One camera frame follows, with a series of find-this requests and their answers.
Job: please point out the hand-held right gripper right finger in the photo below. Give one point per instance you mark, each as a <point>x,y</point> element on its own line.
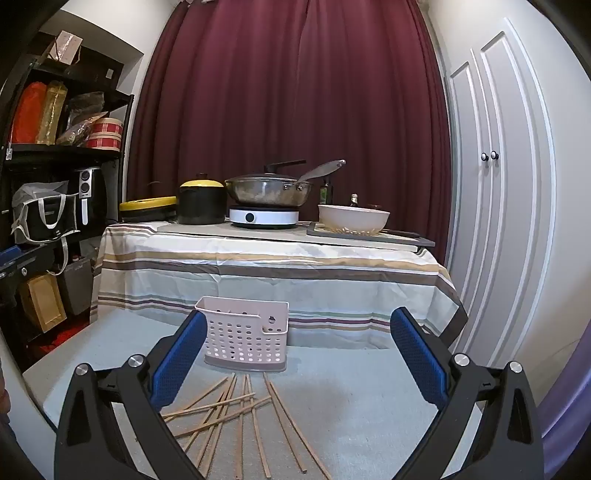
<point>418,355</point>

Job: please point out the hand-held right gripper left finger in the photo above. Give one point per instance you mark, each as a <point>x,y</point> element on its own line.
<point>180,355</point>

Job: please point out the pink perforated utensil basket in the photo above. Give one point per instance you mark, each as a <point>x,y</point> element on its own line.
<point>244,341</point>

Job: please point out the group of wooden chopsticks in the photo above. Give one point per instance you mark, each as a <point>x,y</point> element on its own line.
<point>240,415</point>

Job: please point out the dark grey cutting board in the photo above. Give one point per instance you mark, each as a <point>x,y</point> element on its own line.
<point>411,240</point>

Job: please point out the dark grey box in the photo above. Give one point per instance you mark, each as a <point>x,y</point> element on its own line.
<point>76,288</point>

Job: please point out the striped tablecloth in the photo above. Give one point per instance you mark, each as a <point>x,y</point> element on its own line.
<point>277,277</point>

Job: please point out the cream colander bowl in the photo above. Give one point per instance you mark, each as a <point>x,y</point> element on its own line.
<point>353,218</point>

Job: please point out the black griddle with yellow lid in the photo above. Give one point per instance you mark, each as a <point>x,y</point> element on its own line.
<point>147,206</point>

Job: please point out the black pot with yellow lid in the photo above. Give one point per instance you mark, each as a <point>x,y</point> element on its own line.
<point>202,203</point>

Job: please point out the white wardrobe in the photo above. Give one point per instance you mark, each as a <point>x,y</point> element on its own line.
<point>508,207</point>

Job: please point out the black air fryer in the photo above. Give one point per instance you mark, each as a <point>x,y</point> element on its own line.
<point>90,196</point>

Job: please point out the steel frying pan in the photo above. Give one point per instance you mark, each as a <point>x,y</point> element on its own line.
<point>268,191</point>

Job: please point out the green oil bottle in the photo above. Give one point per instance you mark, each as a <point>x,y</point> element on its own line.
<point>325,194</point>

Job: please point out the blue box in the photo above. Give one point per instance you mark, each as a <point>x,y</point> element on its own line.
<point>11,258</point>

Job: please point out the red checkered round box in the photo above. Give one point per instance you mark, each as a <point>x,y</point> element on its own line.
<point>104,134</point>

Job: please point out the brown plastic snack bag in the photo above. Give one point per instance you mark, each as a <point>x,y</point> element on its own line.
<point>76,134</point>

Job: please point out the dark plastic snack bag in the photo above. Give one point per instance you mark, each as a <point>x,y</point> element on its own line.
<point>87,105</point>

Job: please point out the yellow transparent packet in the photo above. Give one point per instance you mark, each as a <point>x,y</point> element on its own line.
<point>51,113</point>

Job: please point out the maroon curtain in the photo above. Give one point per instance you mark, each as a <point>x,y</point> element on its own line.
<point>286,92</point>

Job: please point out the orange bag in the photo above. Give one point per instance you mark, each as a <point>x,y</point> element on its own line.
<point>28,113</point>

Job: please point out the brown paper gift bag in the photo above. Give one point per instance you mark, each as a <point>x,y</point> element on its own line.
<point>64,48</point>

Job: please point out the yellow wooden frame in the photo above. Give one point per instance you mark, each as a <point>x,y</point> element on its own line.
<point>44,302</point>

